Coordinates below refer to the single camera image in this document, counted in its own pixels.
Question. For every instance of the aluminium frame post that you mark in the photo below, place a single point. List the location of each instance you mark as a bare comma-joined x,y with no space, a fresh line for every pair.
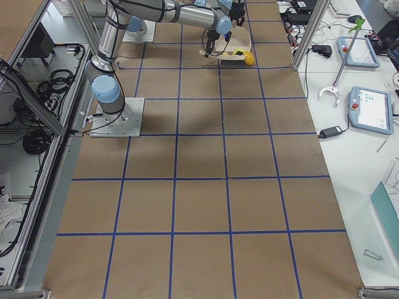
314,22

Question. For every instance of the near blue teach pendant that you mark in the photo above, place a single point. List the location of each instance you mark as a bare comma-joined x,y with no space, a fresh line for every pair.
371,110

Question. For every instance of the blue teach pendant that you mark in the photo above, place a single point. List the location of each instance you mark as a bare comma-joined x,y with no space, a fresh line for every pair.
371,110
361,55

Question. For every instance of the black power brick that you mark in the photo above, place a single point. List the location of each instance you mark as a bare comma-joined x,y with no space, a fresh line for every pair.
323,50

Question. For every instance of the far blue teach pendant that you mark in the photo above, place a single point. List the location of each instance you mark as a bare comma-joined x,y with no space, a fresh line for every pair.
361,55

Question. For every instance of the black power adapter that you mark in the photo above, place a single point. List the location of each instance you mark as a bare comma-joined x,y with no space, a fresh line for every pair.
330,132

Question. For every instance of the yellow green sponge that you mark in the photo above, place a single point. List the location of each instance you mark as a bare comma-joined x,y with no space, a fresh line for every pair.
239,52

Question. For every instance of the yellow toy potato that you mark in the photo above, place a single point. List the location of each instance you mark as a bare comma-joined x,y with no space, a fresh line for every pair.
248,58

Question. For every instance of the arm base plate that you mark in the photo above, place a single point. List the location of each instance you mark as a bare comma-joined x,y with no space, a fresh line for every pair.
128,124
139,31

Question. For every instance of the beige hand brush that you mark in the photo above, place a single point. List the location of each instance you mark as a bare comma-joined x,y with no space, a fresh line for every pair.
223,56

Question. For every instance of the beige plastic dustpan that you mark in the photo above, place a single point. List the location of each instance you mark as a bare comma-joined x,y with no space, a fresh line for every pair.
240,39

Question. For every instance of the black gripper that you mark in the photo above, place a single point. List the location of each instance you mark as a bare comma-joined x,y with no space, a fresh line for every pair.
210,40
237,12

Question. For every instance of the teal folder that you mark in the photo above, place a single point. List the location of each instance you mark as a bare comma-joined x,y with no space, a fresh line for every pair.
383,203

